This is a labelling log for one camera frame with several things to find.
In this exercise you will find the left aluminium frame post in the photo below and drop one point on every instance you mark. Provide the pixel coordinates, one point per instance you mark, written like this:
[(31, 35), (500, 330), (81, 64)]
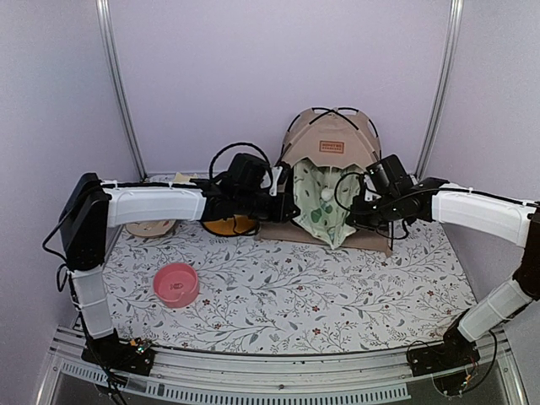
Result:
[(107, 33)]

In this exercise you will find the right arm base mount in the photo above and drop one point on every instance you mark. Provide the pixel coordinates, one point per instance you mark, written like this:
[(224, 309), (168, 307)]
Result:
[(425, 359)]

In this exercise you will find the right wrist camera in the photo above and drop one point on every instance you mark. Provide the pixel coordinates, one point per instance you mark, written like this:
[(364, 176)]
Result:
[(370, 193)]

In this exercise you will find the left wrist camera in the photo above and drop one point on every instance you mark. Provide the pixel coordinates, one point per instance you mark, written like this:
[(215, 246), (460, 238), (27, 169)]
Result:
[(276, 172)]

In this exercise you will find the floral table cloth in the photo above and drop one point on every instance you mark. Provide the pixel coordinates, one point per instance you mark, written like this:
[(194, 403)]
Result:
[(275, 297)]

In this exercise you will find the white pompom toy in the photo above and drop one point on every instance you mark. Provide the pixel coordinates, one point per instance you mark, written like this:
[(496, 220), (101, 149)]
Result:
[(326, 194)]

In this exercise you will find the black tent pole one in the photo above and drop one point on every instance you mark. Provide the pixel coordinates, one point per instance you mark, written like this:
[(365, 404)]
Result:
[(328, 143)]

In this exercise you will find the aluminium frame post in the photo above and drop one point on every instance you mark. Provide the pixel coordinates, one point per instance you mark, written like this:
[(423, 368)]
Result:
[(451, 42), (107, 33)]

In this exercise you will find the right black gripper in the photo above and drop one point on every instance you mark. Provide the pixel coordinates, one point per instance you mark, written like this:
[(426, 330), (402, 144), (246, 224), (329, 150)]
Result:
[(357, 218)]

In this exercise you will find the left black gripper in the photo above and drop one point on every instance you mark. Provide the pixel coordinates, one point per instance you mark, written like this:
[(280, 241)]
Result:
[(281, 214)]

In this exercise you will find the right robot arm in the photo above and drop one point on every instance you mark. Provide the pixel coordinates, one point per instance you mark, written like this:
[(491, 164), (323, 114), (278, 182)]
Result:
[(496, 238)]

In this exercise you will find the pink pet bowl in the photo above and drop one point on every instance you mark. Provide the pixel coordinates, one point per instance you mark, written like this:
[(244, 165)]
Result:
[(176, 285)]

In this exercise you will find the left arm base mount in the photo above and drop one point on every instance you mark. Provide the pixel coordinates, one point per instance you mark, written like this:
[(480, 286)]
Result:
[(135, 357)]

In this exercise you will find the black tent pole two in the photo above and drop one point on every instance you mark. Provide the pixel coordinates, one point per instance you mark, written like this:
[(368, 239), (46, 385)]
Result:
[(349, 115)]

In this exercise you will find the yellow double bowl holder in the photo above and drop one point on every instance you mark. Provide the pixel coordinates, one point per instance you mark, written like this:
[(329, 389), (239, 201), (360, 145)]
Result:
[(239, 225)]

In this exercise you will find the cream cat-ear bowl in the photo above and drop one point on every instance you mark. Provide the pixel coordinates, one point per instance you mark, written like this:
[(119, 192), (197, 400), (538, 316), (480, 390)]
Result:
[(184, 178)]

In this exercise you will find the front aluminium rail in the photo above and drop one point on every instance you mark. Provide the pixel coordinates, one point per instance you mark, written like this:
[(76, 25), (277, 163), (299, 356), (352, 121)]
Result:
[(196, 377)]

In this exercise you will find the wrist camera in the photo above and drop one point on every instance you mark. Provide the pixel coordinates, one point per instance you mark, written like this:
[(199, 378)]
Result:
[(276, 172), (370, 193)]

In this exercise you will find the beige pet tent fabric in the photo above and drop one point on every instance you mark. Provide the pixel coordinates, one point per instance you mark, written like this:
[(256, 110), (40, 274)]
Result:
[(361, 239)]

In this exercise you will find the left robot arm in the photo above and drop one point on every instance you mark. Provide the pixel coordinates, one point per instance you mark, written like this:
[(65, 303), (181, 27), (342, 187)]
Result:
[(97, 210)]

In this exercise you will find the right aluminium frame post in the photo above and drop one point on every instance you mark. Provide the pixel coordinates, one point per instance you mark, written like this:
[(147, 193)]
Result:
[(451, 42)]

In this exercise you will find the avocado print pet mat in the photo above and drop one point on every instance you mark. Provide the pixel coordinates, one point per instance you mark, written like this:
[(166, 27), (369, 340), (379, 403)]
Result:
[(325, 221)]

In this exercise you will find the beige leaf plate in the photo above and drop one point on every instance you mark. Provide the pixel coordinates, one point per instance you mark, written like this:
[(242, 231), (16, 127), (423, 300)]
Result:
[(150, 229)]

